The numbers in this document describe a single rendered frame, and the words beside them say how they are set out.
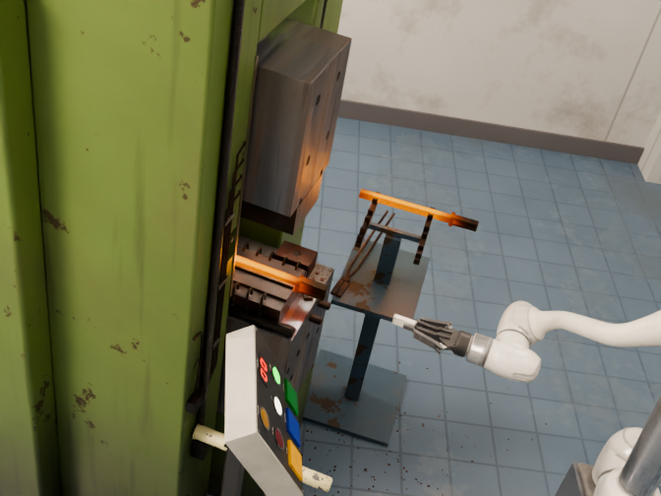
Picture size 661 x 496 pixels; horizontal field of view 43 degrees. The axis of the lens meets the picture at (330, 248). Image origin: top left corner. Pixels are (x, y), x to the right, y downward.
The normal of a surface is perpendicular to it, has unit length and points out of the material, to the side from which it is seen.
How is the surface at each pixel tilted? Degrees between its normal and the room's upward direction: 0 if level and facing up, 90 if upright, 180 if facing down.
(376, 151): 0
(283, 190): 90
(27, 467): 90
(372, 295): 0
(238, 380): 30
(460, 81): 90
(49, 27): 90
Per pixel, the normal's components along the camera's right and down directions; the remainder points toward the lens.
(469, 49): -0.04, 0.62
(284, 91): -0.34, 0.55
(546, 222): 0.15, -0.77
